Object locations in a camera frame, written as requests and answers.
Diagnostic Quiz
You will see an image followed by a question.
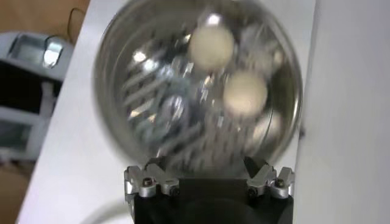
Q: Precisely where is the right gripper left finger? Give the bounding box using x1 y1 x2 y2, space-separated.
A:
123 156 181 203

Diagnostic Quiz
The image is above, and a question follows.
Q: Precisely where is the perforated steel steamer basket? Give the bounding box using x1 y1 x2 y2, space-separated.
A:
93 0 304 173

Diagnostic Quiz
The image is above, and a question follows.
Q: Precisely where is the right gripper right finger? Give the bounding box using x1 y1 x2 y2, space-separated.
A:
243 156 296 200

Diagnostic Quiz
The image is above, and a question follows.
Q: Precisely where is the white steamed baozi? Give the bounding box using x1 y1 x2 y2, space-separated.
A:
187 26 235 71
222 71 269 118

